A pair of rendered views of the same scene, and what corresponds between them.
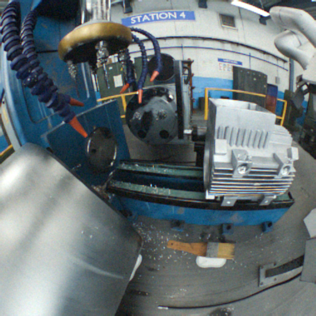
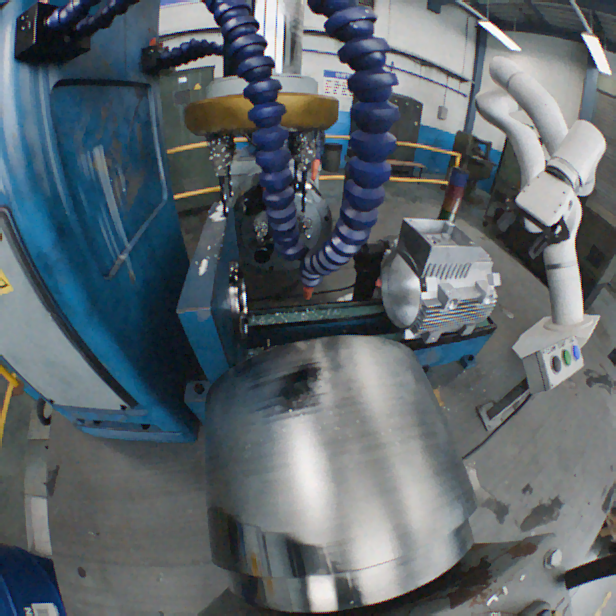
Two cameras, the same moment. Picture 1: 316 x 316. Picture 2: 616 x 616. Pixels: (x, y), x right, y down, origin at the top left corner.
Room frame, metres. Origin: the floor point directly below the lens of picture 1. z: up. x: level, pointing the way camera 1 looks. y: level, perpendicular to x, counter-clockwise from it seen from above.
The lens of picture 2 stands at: (0.00, 0.23, 1.32)
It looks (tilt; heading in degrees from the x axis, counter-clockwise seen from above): 44 degrees down; 329
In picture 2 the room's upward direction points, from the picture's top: 3 degrees clockwise
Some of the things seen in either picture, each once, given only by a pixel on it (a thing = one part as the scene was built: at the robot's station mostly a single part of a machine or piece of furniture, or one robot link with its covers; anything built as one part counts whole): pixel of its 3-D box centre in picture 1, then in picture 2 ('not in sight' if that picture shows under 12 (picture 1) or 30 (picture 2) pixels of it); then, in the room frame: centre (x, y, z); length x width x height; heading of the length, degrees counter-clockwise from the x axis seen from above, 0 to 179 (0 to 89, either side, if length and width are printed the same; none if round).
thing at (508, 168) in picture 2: (315, 108); (517, 164); (2.31, -7.15, 1.18); 1.09 x 0.10 x 2.35; 171
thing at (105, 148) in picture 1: (104, 150); (240, 301); (0.33, 0.16, 1.02); 0.15 x 0.02 x 0.15; 161
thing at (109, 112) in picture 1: (94, 159); (210, 321); (0.35, 0.22, 0.97); 0.30 x 0.11 x 0.34; 161
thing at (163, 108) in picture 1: (158, 111); (277, 210); (0.61, -0.03, 1.04); 0.41 x 0.25 x 0.25; 161
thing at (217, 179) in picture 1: (244, 158); (437, 286); (0.20, -0.21, 1.02); 0.20 x 0.19 x 0.19; 72
